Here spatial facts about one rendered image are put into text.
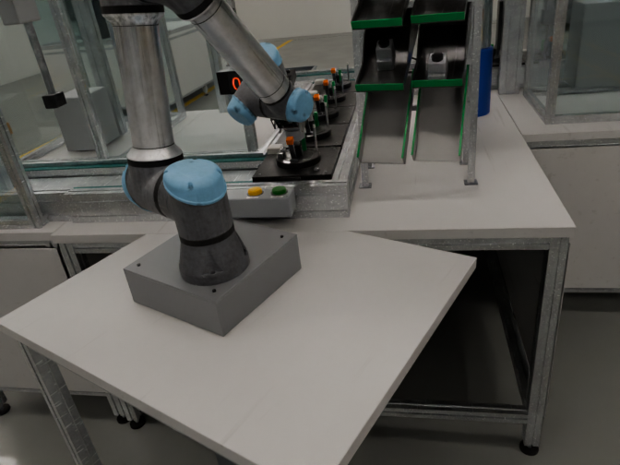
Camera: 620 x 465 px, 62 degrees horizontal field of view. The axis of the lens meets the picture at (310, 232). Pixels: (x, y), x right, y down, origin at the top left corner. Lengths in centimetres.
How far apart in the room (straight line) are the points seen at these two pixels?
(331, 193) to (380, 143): 21
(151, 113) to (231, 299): 41
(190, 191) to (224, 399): 39
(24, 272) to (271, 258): 103
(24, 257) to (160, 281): 85
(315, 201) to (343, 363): 61
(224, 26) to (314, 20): 1136
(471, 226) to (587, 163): 88
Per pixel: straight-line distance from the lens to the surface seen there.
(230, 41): 105
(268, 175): 153
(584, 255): 239
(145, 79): 109
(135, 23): 108
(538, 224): 144
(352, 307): 111
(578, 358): 237
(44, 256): 186
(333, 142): 175
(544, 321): 161
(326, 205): 146
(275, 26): 1264
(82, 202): 175
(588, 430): 211
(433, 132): 152
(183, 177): 102
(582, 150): 218
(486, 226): 141
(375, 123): 154
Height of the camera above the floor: 152
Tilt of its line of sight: 28 degrees down
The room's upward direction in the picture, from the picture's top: 7 degrees counter-clockwise
